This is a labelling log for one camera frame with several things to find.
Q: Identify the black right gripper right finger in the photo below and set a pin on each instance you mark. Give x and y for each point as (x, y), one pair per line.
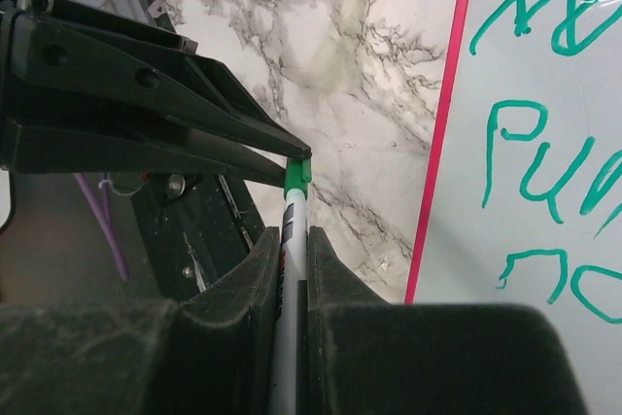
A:
(368, 356)

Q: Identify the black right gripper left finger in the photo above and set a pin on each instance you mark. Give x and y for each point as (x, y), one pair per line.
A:
(209, 355)

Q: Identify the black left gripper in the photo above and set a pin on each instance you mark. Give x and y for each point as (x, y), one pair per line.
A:
(86, 91)

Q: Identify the white marker pen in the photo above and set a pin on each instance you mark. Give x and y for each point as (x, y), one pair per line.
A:
(288, 333)

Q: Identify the green marker cap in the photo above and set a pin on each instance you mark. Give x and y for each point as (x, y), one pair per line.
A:
(298, 175)

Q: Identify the pink framed whiteboard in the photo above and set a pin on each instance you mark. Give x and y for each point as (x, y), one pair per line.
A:
(522, 199)

